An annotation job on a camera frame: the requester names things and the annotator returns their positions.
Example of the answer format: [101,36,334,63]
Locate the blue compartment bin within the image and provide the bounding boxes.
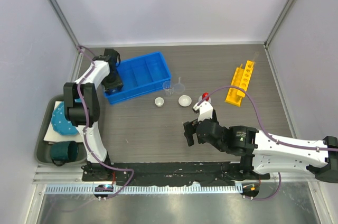
[104,51,172,105]

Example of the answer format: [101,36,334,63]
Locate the small white crucible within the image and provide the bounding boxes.
[154,97,164,107]

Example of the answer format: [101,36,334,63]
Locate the clear glass beaker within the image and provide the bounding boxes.
[162,80,174,96]

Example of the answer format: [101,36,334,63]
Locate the yellow test tube rack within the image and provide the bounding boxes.
[225,60,255,107]

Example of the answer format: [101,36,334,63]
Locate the clear glass test tube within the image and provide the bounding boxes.
[252,51,259,63]

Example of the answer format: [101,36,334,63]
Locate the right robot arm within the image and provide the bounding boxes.
[183,119,337,183]

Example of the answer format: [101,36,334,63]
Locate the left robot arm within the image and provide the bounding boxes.
[63,48,124,181]

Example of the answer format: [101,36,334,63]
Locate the white evaporating dish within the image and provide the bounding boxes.
[178,95,192,107]

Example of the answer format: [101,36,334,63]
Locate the clear plastic funnel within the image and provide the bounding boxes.
[173,77,185,94]

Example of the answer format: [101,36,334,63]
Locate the teal dotted plate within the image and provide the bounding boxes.
[51,102,79,136]

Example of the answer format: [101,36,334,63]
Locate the dark teal mug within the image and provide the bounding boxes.
[50,141,79,166]

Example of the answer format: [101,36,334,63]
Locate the dark grey tray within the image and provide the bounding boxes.
[34,94,87,167]

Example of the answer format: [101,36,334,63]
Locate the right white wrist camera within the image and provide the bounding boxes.
[193,101,213,122]

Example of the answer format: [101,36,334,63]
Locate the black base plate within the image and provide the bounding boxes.
[81,162,270,187]

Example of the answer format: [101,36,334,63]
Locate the white slotted cable duct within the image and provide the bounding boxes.
[45,182,242,195]

